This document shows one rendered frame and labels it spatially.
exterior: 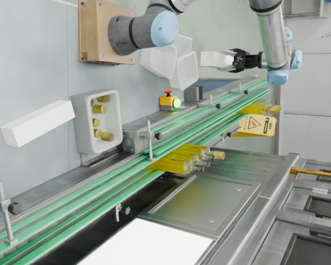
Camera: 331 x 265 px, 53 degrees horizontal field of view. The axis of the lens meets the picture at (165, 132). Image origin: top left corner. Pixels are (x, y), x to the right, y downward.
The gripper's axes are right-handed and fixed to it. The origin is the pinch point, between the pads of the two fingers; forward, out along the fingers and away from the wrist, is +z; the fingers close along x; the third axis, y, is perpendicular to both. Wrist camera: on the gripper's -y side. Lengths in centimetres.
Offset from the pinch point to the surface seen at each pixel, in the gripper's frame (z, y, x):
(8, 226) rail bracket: 13, 99, 48
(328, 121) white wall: 10, -576, 73
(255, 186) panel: -22, 6, 54
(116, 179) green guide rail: 14, 56, 46
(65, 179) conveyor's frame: 29, 67, 46
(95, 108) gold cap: 31, 49, 22
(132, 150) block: 22, 37, 39
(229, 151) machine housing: 9, -43, 50
